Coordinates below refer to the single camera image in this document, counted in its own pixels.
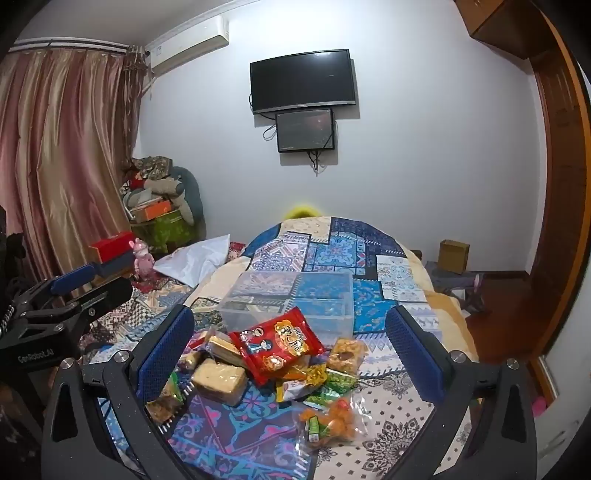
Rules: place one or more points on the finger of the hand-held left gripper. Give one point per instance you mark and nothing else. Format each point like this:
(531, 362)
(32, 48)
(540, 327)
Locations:
(108, 295)
(76, 278)

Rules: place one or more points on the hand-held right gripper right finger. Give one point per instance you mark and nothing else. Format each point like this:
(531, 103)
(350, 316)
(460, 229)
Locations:
(411, 355)

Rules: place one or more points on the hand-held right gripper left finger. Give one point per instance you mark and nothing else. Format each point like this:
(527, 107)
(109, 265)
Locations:
(166, 353)

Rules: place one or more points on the large sponge cake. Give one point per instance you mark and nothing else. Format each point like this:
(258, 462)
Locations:
(219, 381)

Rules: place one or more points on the clear plastic storage container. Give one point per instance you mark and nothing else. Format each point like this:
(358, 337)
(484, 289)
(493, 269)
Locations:
(323, 314)

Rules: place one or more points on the white yellow snack packet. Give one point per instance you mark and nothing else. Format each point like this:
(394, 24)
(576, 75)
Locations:
(291, 391)

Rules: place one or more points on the clear bag of orange snacks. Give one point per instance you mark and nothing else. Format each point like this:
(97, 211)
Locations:
(332, 422)

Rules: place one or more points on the dark blue box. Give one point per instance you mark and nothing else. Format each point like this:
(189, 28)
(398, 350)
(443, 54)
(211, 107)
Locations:
(117, 265)

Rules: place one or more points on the dark patterned quilt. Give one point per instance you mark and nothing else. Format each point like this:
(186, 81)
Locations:
(138, 304)

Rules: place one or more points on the red box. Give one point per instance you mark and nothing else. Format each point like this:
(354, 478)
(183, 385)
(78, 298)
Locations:
(111, 247)

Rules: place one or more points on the pink figurine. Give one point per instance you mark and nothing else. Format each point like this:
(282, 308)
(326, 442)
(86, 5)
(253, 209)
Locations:
(144, 261)

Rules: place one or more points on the small wrapped sponge cake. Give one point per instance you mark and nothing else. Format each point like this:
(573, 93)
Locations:
(221, 348)

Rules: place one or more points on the wrapped nut brittle bar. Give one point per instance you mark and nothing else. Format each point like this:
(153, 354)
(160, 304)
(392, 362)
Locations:
(346, 354)

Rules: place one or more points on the green box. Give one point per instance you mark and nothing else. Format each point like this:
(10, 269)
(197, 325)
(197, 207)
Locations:
(161, 230)

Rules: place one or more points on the orange box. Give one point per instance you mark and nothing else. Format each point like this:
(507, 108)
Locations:
(152, 211)

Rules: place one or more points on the white pillow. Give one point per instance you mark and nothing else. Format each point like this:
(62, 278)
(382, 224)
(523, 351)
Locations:
(198, 261)

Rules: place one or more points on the purple slipper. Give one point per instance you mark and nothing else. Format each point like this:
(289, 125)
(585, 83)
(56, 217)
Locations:
(477, 280)

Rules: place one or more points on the small yellow snack packet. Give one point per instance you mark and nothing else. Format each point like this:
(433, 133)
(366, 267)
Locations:
(309, 374)

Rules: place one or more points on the cardboard box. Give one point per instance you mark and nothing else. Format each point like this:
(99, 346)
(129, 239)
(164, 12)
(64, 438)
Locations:
(454, 256)

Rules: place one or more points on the red cartoon snack packet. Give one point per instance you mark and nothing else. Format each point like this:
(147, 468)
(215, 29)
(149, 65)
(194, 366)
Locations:
(277, 346)

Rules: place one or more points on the patchwork blanket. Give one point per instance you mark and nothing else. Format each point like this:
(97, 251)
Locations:
(341, 258)

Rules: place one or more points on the pink gold curtain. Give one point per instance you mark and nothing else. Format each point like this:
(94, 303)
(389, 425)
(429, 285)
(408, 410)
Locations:
(64, 152)

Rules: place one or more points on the grey plush toy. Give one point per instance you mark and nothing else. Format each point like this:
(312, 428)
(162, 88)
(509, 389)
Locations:
(184, 194)

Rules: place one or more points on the patterned folded cloth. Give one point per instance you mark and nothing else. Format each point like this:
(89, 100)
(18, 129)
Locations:
(150, 167)

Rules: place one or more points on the yellow fuzzy item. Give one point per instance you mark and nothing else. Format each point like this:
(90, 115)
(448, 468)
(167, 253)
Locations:
(301, 213)

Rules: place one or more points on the white air conditioner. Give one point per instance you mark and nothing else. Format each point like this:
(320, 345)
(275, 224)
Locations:
(189, 46)

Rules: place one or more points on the white curtain rail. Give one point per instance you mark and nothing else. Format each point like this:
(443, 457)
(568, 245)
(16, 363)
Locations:
(69, 45)

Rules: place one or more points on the small black wall monitor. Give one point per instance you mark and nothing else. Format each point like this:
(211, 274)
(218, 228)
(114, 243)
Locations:
(304, 131)

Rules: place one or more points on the black wall television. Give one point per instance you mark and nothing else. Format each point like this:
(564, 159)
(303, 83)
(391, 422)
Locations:
(302, 81)

